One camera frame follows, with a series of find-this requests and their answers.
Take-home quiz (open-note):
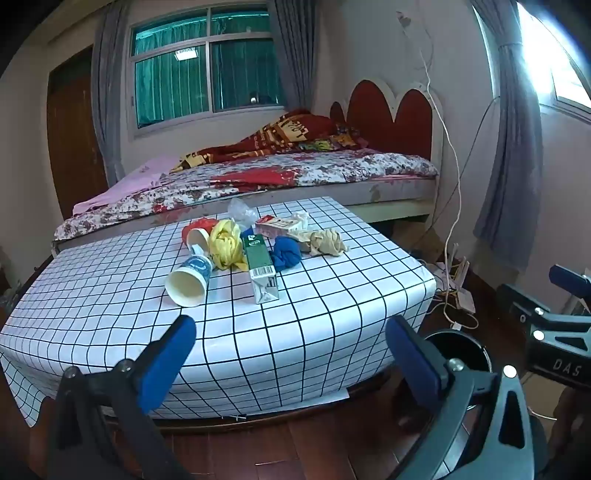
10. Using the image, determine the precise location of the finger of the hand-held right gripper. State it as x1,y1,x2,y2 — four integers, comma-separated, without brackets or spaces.
549,264,591,319
496,282,557,329

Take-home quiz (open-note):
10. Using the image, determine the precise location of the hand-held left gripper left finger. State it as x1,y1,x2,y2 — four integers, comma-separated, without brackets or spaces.
46,316,198,480

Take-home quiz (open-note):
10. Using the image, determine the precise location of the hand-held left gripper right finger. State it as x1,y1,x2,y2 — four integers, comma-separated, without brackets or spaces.
385,316,551,480

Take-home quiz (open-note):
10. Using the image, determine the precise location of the black round waste bin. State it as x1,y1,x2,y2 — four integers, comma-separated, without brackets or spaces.
421,329,495,411

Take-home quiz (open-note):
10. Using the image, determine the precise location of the blue and white paper cup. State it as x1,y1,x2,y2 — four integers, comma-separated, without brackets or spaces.
165,244,214,308

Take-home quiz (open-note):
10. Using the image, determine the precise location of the red paper cup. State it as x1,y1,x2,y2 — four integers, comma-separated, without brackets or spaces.
185,227,211,256

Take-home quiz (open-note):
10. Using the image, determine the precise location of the yellow plastic bag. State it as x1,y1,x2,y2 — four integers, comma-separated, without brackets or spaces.
209,219,250,272

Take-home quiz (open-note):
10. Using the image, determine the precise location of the green milk carton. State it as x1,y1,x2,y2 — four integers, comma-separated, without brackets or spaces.
240,233,280,305

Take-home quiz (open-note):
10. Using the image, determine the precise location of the beige paper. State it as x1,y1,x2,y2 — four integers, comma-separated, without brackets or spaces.
300,228,348,258

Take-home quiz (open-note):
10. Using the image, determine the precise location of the blue cloth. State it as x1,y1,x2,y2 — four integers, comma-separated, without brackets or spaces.
270,236,304,271

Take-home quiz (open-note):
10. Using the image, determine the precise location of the red and white drink carton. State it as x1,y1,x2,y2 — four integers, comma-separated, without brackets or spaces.
255,215,303,240

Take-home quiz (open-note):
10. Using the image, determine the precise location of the person's right hand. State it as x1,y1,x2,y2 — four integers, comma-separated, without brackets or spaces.
551,387,591,457

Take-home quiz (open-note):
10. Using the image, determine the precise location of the white power strip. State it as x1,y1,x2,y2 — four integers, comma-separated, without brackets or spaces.
442,285,477,316

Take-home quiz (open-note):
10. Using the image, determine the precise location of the white black-checked tablecloth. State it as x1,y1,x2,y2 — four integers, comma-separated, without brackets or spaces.
0,196,437,428

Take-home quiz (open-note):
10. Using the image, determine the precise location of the grey curtain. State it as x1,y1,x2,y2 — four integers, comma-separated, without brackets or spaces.
272,0,317,117
91,0,133,186
471,0,546,274

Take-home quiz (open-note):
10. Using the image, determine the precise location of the red plastic bag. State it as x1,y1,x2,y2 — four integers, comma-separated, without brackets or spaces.
181,218,221,243

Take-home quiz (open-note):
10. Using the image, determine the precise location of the clear plastic bag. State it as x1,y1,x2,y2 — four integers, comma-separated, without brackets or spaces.
228,198,260,230

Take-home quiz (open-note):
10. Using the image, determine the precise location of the pink bed sheet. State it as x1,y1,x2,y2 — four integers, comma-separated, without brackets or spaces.
73,154,182,216

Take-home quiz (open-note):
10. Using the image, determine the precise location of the red heart-shaped headboard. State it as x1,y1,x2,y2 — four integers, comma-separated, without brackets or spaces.
329,79,445,161

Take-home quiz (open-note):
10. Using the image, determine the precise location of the floral quilt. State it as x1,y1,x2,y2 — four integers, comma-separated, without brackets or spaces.
53,150,439,241

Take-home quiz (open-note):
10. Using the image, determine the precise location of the bright side window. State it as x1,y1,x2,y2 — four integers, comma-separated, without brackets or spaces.
517,4,591,121

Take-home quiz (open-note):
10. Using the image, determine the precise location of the brown wooden door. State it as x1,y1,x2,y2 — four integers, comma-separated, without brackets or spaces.
46,44,110,220

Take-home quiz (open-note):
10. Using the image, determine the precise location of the red patterned blanket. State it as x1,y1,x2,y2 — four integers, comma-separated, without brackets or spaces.
171,109,370,174

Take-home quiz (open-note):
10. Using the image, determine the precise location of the large sliding window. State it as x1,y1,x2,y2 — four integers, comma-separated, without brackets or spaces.
129,4,290,131

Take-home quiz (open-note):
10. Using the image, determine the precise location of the white cable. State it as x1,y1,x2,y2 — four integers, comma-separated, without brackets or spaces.
418,46,463,296

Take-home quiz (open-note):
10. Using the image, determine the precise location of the black cable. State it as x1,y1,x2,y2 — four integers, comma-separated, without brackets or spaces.
433,95,502,234

